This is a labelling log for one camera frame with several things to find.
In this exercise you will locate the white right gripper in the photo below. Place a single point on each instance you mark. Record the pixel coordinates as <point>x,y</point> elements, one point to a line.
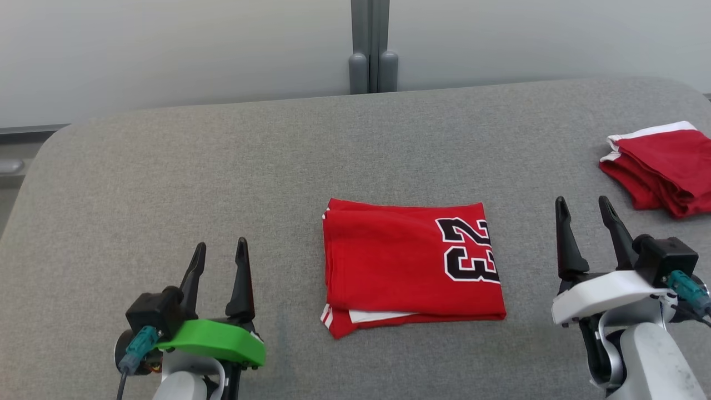
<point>600,291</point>

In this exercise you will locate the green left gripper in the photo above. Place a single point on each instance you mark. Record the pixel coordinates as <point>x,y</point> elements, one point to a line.
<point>216,341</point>

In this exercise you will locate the red shorts white waistband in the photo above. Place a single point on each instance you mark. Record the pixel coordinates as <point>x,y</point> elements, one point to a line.
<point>666,166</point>

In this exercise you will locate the red jersey shirt white trim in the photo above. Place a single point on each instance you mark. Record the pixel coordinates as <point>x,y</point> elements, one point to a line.
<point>389,266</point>

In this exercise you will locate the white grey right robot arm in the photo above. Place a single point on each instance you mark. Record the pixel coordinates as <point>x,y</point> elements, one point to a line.
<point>650,361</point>

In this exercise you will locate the grey rounded bar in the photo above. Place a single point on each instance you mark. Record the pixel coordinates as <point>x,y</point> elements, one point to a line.
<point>10,165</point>

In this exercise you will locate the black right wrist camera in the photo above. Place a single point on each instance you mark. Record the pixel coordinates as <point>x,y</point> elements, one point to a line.
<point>664,258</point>

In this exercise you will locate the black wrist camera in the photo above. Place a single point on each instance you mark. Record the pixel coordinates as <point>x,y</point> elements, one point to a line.
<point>664,258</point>
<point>153,311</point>

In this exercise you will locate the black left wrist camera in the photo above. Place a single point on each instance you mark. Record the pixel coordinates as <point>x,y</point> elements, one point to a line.
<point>153,311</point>

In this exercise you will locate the dark grey wall rail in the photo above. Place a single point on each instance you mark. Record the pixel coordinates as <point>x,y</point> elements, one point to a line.
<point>28,132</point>

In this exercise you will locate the grey wall partition post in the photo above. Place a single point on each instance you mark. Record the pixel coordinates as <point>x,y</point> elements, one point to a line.
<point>373,50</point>

